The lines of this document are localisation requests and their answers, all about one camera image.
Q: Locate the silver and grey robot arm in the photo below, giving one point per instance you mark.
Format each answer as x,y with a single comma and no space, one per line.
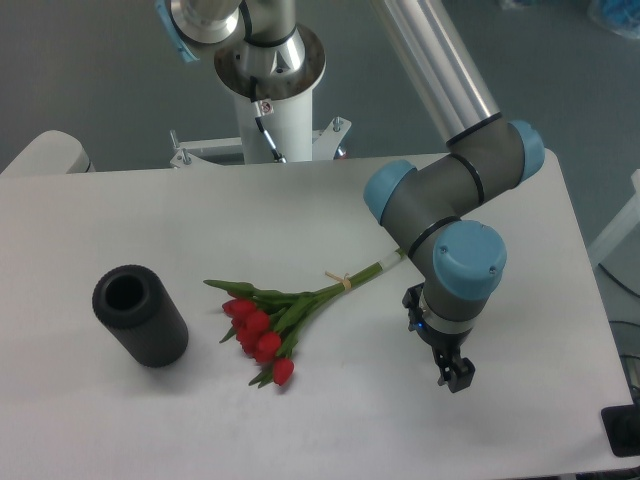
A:
271,63

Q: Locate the clear bag with blue items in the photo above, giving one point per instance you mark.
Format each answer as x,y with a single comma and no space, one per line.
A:
617,16

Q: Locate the red tulip bouquet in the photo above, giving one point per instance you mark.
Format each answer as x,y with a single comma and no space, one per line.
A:
267,323

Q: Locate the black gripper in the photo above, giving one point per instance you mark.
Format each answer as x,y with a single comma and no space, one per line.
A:
444,336

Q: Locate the black ribbed cylindrical vase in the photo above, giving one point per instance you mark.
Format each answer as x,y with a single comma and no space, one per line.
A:
133,304

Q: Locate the black box at table edge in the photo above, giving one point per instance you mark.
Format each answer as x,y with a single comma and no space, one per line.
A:
621,425

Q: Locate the white rounded furniture piece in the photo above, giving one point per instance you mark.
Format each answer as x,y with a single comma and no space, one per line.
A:
51,153

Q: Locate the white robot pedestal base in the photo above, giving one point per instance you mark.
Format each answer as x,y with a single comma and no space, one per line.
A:
269,132

